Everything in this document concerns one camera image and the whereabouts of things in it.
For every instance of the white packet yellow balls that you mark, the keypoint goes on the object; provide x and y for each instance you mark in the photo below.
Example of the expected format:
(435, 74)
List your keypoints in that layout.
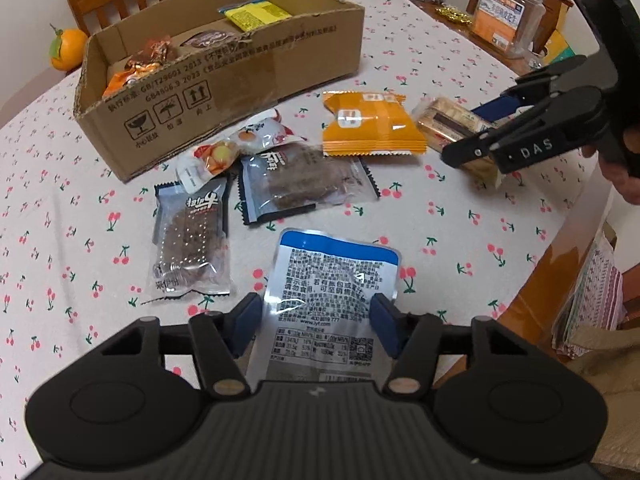
(210, 162)

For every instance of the cherry print tablecloth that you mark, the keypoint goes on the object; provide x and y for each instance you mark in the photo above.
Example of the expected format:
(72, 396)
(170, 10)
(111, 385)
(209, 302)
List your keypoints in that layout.
(125, 240)

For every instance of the gold foil candy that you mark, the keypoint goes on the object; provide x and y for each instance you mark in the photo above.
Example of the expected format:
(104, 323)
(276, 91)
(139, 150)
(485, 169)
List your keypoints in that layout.
(452, 14)

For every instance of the teal yellow carton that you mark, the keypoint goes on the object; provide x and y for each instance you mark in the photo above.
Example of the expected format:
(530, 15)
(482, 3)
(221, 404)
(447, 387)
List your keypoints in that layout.
(560, 47)

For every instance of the clear cracker packet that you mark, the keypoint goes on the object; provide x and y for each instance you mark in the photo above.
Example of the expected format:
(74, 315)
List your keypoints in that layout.
(445, 122)

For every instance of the silver blue-edged snack packet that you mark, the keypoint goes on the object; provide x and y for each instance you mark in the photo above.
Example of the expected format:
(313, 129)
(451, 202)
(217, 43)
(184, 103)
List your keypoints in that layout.
(325, 285)

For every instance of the brown glossy snack packet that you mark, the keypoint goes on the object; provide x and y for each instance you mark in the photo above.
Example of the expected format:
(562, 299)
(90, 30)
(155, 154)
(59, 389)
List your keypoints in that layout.
(150, 55)

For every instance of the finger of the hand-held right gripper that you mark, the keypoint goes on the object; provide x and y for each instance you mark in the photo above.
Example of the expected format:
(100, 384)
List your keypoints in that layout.
(470, 149)
(495, 107)

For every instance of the tangerine with leaf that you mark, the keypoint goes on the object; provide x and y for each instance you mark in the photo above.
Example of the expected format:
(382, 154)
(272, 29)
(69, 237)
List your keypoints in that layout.
(67, 50)

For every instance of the floral patterned bag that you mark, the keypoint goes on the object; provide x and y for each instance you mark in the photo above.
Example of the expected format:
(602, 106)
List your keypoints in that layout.
(592, 295)

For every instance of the cardboard box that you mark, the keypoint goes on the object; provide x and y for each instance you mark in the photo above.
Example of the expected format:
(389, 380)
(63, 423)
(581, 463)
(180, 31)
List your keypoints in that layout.
(240, 80)

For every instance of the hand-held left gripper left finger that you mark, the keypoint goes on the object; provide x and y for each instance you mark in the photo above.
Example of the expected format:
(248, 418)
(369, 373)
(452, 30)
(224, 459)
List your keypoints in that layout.
(247, 320)

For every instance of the plain orange snack packet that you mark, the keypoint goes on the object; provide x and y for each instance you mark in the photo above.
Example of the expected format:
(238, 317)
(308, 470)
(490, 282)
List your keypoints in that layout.
(370, 122)

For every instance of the beige cloth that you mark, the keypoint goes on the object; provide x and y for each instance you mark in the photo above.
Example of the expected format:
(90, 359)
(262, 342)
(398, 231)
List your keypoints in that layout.
(610, 400)

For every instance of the white red snack packet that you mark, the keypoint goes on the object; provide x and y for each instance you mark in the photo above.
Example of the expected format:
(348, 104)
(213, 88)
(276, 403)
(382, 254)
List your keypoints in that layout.
(265, 132)

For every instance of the long yellow snack packet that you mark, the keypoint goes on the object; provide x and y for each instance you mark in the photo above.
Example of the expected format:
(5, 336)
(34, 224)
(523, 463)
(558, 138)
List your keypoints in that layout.
(255, 14)

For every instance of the small brown round-print packet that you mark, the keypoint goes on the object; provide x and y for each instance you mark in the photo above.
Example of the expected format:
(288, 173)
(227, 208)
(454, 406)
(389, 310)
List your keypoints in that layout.
(212, 39)

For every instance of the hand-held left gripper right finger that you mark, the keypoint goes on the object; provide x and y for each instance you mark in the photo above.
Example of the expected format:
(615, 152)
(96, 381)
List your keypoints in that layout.
(385, 325)

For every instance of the dark clear cookie packet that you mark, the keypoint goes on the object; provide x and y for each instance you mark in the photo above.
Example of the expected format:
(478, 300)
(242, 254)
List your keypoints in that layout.
(190, 245)

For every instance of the person's right hand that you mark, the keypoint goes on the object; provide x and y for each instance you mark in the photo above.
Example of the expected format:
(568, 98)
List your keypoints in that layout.
(627, 187)

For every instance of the dark clear meat packet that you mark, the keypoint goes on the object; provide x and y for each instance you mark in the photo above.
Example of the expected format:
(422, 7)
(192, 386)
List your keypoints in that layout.
(305, 180)

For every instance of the clear container orange label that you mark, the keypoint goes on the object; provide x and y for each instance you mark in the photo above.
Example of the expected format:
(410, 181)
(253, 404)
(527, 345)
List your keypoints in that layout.
(505, 20)

